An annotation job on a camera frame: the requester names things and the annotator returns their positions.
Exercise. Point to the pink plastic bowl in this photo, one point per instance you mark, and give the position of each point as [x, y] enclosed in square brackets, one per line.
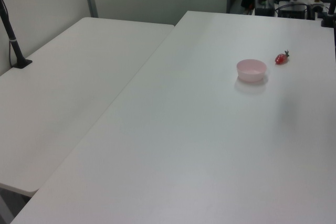
[251, 75]

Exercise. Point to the grey metal device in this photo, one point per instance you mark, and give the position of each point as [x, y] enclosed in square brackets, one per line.
[316, 7]

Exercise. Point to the black camera pole with base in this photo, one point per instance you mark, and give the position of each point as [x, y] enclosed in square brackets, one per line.
[15, 48]

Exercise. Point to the black clamped camera pole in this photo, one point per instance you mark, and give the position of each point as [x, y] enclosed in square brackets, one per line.
[331, 9]

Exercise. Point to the black equipment box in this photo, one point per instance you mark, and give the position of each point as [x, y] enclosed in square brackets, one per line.
[292, 11]

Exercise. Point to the black device with green light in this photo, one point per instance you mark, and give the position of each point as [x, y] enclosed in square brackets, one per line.
[263, 11]

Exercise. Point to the red toy strawberry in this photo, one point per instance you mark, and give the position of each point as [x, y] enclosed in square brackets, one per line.
[280, 58]

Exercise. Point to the white side table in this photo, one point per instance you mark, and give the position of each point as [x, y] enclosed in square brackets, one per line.
[65, 90]

